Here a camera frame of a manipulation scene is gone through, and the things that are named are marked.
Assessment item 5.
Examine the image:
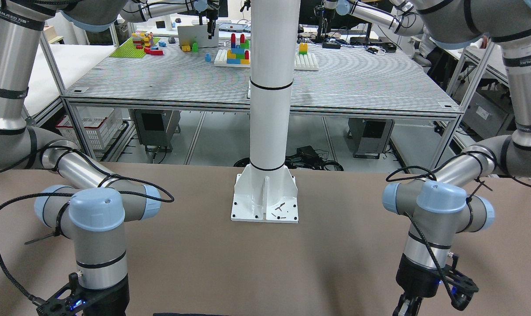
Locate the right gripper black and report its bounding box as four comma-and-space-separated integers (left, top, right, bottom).
79, 275, 130, 316

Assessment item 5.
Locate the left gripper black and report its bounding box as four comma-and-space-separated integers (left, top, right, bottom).
393, 255, 441, 316

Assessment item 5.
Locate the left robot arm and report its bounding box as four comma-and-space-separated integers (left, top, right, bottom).
382, 0, 531, 316

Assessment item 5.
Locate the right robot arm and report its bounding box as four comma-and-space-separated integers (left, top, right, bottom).
0, 0, 173, 316

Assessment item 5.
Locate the white plastic basket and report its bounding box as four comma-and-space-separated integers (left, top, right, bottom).
55, 107, 123, 151

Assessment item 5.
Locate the grey slatted table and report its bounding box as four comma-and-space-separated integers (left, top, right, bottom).
63, 44, 464, 124

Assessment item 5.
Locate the green building block baseplate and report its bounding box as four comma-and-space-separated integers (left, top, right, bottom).
109, 37, 164, 58

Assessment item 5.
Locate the white block tray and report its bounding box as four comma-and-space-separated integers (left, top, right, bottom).
214, 48, 250, 68

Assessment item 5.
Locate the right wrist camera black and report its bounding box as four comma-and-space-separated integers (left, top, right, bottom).
36, 272, 88, 316

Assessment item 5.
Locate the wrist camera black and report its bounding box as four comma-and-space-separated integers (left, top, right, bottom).
36, 272, 88, 316
442, 252, 479, 311

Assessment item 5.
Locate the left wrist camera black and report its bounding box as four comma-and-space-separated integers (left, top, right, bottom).
442, 252, 479, 311

